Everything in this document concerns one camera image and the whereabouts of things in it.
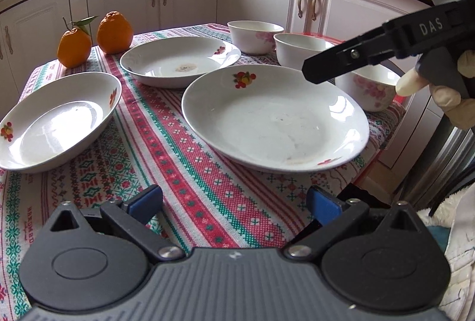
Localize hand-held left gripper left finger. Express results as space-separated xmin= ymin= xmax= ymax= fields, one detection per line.
xmin=46 ymin=185 xmax=186 ymax=263

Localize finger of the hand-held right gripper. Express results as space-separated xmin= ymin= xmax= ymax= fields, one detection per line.
xmin=302 ymin=21 xmax=400 ymax=85

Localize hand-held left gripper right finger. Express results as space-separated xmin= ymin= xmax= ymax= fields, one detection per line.
xmin=280 ymin=185 xmax=426 ymax=264

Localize white bowl pink flowers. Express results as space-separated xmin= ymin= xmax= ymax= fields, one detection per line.
xmin=227 ymin=20 xmax=284 ymax=55
xmin=273 ymin=33 xmax=336 ymax=70
xmin=335 ymin=63 xmax=402 ymax=112

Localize person's right hand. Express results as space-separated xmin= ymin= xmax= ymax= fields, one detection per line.
xmin=395 ymin=50 xmax=475 ymax=131

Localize red green patterned tablecloth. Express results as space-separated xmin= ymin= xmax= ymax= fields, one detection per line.
xmin=0 ymin=22 xmax=407 ymax=321

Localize large white plate fruit print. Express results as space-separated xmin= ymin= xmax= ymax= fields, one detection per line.
xmin=181 ymin=65 xmax=370 ymax=174

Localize silver metal panel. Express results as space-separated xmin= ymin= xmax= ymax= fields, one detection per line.
xmin=403 ymin=109 xmax=475 ymax=212

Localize white fleece garment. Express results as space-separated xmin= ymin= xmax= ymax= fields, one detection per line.
xmin=416 ymin=187 xmax=475 ymax=310

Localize orange with leafy stem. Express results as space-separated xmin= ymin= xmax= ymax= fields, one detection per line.
xmin=57 ymin=15 xmax=99 ymax=69

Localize orange without leaves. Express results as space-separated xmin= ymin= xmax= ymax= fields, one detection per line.
xmin=96 ymin=11 xmax=133 ymax=55

